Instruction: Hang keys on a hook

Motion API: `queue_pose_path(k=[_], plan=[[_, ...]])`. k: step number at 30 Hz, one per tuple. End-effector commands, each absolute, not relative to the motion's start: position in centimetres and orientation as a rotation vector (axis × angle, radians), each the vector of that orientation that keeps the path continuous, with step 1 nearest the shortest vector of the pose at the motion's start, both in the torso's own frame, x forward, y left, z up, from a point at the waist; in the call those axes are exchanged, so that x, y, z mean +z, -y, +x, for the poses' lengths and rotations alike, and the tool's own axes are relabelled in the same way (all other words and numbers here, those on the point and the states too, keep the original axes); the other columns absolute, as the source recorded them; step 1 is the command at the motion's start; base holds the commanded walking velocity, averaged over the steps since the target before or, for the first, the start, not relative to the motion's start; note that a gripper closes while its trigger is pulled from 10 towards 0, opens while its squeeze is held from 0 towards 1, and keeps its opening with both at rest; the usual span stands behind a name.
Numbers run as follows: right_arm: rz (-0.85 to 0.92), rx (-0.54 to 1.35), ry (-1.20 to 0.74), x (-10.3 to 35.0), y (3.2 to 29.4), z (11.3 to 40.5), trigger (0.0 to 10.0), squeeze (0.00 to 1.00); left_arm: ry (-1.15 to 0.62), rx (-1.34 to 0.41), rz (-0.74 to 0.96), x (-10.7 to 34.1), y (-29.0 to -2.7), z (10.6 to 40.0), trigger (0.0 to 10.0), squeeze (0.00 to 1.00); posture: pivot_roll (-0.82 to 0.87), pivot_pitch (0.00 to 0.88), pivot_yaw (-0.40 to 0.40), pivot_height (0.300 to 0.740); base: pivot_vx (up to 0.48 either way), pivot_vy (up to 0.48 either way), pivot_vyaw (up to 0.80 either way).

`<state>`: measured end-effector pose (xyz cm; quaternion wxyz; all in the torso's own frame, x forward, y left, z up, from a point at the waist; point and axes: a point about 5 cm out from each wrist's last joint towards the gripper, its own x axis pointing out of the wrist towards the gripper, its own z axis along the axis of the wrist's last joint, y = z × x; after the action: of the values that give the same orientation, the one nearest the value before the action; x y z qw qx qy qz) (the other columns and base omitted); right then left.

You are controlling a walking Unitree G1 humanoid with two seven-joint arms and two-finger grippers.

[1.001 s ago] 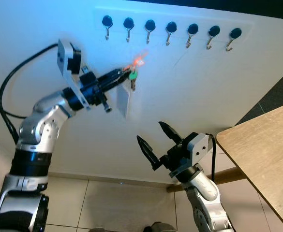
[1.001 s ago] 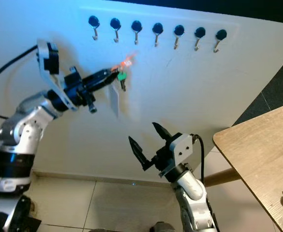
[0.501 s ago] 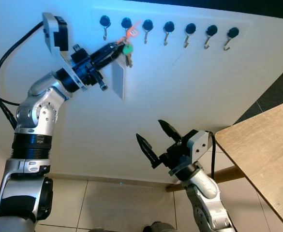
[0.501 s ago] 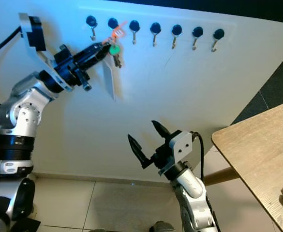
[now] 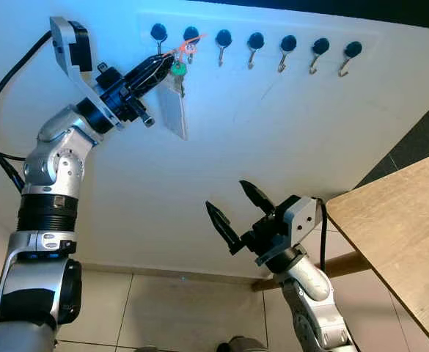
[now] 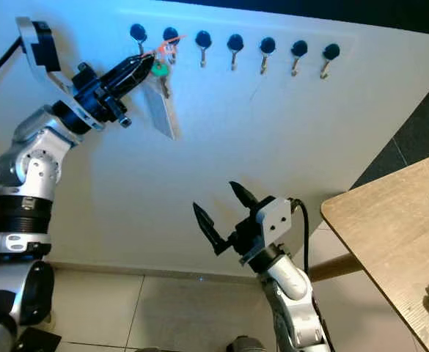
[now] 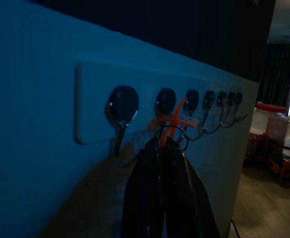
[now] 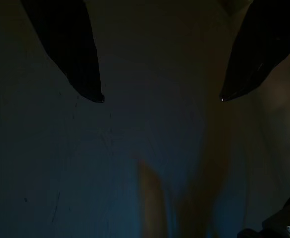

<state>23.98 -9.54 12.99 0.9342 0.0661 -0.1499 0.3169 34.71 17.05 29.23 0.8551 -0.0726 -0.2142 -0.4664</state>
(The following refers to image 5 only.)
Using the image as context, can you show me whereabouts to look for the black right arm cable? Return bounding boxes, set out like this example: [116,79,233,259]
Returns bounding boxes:
[315,197,329,274]

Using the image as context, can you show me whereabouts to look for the grey robot foot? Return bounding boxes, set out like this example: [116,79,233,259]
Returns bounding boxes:
[216,335,271,352]

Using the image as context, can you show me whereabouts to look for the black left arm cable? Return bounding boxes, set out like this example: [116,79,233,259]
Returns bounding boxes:
[0,29,55,195]

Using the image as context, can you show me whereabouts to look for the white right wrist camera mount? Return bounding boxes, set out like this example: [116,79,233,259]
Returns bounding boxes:
[257,195,319,266]

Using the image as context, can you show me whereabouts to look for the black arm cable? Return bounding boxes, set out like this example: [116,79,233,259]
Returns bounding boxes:
[315,197,329,274]
[0,29,55,195]

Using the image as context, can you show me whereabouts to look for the white wall hook rail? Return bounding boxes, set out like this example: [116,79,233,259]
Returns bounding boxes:
[137,9,385,81]

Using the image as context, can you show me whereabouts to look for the black knob metal wall hook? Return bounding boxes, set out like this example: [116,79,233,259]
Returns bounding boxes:
[308,38,330,76]
[337,41,363,78]
[150,23,169,56]
[183,26,201,63]
[246,32,265,70]
[215,29,234,67]
[277,34,298,73]

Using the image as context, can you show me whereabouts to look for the key bunch with red tag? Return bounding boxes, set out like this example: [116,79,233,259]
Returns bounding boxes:
[159,33,208,98]

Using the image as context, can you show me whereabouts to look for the plastic left wrist camera mount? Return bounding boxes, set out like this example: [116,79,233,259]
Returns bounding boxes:
[49,16,120,131]

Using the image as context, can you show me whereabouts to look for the dark blue floor rug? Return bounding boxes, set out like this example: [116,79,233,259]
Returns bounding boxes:
[356,92,429,188]

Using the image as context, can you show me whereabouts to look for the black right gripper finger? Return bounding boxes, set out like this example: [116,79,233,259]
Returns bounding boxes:
[240,180,277,219]
[205,200,244,256]

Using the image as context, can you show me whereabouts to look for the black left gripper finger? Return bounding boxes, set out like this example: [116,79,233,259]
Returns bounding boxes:
[135,62,178,96]
[128,53,175,80]

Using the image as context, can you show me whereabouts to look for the wooden table leg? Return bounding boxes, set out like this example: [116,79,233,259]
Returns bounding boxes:
[252,252,371,293]

